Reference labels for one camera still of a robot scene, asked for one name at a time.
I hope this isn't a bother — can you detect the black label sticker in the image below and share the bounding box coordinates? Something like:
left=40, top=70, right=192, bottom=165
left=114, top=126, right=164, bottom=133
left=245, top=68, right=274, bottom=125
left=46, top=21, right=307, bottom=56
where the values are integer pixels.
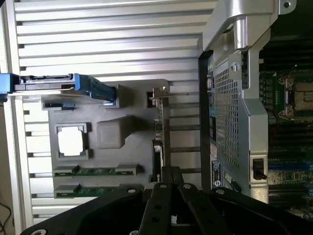
left=210, top=160, right=223, bottom=189

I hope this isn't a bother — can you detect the green RAM stick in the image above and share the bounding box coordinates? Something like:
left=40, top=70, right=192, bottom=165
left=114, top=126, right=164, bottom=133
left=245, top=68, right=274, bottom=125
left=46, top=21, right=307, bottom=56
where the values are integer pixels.
left=53, top=165, right=137, bottom=176
left=55, top=185, right=138, bottom=198

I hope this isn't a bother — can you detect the black case latch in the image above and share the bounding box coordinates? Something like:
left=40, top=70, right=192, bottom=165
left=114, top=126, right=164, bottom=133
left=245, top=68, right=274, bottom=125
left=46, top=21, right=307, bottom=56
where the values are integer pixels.
left=252, top=158, right=268, bottom=181

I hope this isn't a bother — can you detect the grey plastic parts rack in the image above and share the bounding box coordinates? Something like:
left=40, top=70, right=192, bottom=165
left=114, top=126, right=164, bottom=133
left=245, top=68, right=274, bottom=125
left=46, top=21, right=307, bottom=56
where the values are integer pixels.
left=41, top=78, right=172, bottom=200

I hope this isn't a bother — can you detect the green motherboard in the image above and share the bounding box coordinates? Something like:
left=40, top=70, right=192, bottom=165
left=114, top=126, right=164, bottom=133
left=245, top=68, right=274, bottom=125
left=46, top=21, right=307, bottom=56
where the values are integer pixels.
left=258, top=56, right=313, bottom=219

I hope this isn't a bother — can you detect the silver open PC case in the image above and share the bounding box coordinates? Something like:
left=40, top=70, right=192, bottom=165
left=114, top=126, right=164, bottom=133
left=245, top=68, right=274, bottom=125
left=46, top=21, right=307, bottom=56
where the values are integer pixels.
left=197, top=0, right=313, bottom=212

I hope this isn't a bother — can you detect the perforated metal power supply cage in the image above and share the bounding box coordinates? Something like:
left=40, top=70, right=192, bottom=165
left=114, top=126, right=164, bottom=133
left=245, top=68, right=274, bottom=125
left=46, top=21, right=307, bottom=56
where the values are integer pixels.
left=212, top=54, right=246, bottom=170

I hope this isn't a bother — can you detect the silver CPU chip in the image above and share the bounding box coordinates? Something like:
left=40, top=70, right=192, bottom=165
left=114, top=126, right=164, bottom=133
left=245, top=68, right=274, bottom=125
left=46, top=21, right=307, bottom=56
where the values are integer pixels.
left=58, top=126, right=86, bottom=157

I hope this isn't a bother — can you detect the disk in blue caddy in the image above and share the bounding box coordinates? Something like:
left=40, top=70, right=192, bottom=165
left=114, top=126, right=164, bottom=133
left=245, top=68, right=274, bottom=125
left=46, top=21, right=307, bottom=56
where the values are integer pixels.
left=0, top=72, right=116, bottom=106

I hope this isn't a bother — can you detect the graphics card with metal bracket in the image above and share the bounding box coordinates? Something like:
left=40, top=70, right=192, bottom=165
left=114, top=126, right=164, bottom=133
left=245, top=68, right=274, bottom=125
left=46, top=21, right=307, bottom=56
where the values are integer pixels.
left=147, top=86, right=172, bottom=183

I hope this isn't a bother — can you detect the black cable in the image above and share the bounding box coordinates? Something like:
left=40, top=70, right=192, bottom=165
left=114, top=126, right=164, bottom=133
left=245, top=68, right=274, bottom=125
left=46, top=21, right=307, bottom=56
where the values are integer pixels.
left=0, top=200, right=13, bottom=235

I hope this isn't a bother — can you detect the CPU socket with metal frame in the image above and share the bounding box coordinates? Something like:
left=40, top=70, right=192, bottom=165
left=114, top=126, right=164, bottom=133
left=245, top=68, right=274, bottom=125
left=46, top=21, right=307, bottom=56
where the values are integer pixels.
left=277, top=72, right=313, bottom=121

